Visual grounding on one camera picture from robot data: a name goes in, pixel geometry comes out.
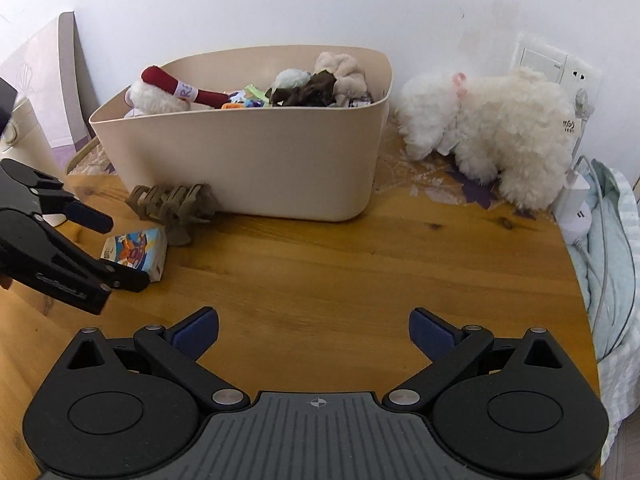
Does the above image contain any white charger with cable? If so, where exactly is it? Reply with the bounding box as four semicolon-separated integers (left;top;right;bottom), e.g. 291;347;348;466
551;88;594;246

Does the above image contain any white thermos bottle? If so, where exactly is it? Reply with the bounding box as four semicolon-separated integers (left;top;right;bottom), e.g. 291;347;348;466
1;96;66;184

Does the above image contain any beige plastic storage basket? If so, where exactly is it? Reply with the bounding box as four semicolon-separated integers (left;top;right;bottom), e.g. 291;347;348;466
90;46;393;221

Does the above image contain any taupe hair claw clip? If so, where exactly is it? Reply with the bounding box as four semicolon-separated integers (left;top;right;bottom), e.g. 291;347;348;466
125;184;221;247

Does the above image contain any white fluffy plush toy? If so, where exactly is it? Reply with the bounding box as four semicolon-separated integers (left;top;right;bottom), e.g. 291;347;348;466
397;67;578;210

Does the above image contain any purple white flat board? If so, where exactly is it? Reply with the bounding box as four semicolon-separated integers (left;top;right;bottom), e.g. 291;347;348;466
1;12;90;176

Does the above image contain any red white plush slipper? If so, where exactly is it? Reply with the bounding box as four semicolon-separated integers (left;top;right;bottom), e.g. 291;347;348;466
125;65;231;115

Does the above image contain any white wall socket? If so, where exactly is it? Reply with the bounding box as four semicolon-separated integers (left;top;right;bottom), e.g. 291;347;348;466
512;34;602;100

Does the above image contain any colourful cartoon card box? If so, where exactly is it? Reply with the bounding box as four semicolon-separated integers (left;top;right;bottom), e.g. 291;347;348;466
101;228;168;282

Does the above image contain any light blue bedding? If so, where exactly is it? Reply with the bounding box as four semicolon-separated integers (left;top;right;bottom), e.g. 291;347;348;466
567;160;639;462

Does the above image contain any orange plush pouch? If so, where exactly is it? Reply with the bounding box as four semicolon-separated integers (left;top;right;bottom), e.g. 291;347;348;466
221;102;250;110

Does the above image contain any pink fluffy plush item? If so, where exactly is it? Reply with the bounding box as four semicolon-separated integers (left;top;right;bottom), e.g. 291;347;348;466
314;51;369;107

